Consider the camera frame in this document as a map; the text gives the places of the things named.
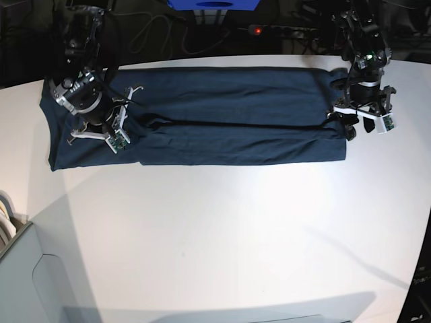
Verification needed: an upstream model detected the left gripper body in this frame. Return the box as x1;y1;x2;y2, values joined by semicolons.
327;82;397;134

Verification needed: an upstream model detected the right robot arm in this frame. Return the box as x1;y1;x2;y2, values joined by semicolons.
48;1;141;153

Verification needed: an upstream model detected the white power strip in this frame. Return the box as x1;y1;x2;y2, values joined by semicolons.
247;24;319;40

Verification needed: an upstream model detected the dark blue T-shirt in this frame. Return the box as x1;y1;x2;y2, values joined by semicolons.
40;67;347;171

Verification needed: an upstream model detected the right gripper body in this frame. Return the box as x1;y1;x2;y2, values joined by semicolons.
67;86;143;154

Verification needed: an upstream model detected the grey bin at left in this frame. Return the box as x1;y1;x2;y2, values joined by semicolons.
0;190;102;323

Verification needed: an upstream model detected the blue box on stand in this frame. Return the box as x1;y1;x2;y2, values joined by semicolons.
167;0;260;11

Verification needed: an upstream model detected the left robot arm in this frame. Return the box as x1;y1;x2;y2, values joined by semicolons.
327;1;396;141

